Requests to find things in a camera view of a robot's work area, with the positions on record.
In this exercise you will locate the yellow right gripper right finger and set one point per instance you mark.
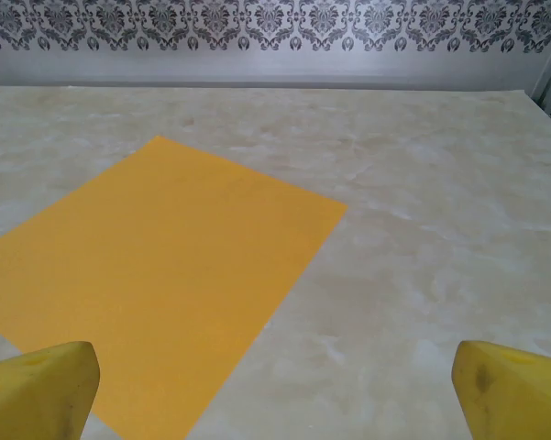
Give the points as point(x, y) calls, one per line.
point(513, 394)

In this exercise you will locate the orange square paper sheet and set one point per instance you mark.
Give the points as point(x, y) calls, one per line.
point(165, 256)

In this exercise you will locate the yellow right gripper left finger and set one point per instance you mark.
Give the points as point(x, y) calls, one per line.
point(41, 394)

